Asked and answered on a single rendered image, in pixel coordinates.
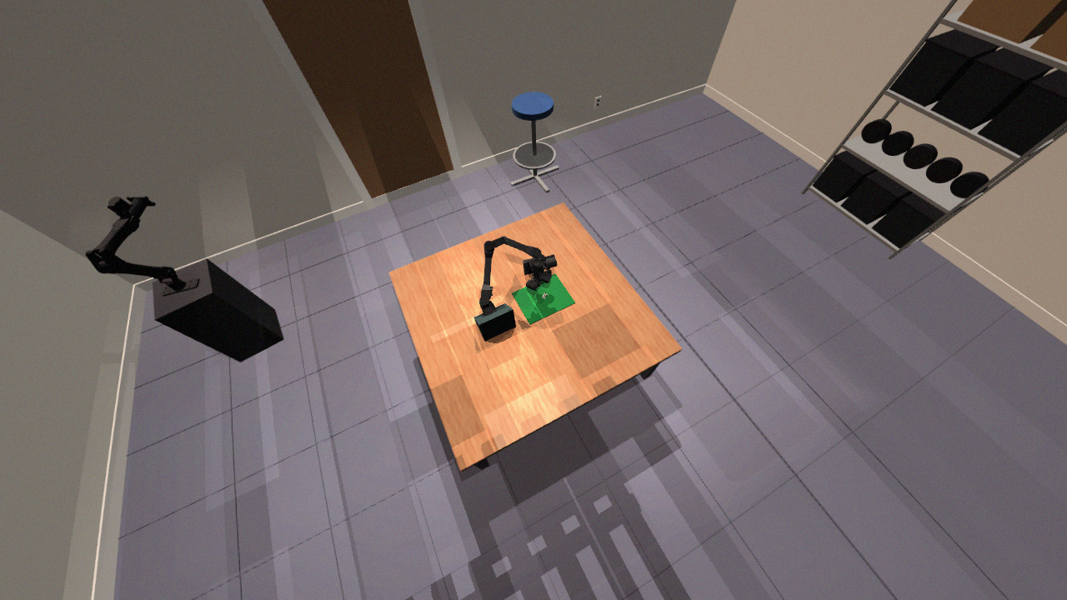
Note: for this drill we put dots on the green circuit board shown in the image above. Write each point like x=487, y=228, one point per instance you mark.
x=548, y=299

